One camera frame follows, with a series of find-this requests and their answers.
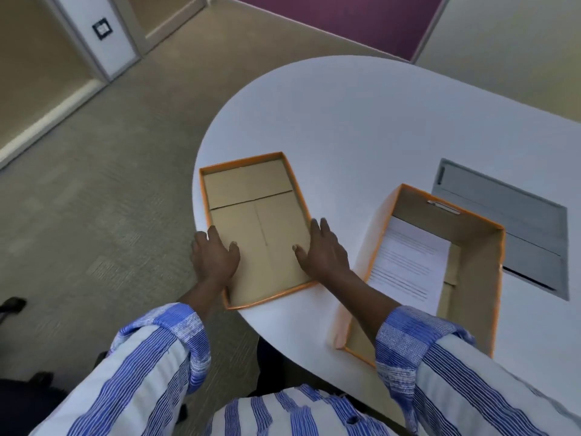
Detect person's right hand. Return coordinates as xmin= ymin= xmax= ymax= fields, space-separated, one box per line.
xmin=293 ymin=217 xmax=352 ymax=286

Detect person's left hand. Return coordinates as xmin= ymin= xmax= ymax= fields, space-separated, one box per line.
xmin=191 ymin=225 xmax=241 ymax=291

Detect orange-edged cardboard box lid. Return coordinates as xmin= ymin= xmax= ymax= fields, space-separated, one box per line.
xmin=199 ymin=152 xmax=321 ymax=310

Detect person's right forearm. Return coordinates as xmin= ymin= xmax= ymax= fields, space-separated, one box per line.
xmin=318 ymin=270 xmax=403 ymax=346

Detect person's left forearm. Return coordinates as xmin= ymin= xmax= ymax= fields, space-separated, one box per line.
xmin=177 ymin=276 xmax=228 ymax=324

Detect white printed paper sheet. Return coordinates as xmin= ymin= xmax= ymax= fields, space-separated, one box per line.
xmin=365 ymin=216 xmax=453 ymax=315

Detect orange cardboard box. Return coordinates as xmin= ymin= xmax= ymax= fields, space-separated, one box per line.
xmin=334 ymin=183 xmax=507 ymax=369

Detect blue white striped shirt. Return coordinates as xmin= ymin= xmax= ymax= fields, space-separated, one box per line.
xmin=29 ymin=302 xmax=581 ymax=436

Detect black office chair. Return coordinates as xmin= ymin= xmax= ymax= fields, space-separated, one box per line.
xmin=0 ymin=351 xmax=112 ymax=436

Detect grey table cable hatch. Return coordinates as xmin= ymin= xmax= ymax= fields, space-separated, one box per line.
xmin=431 ymin=158 xmax=570 ymax=301

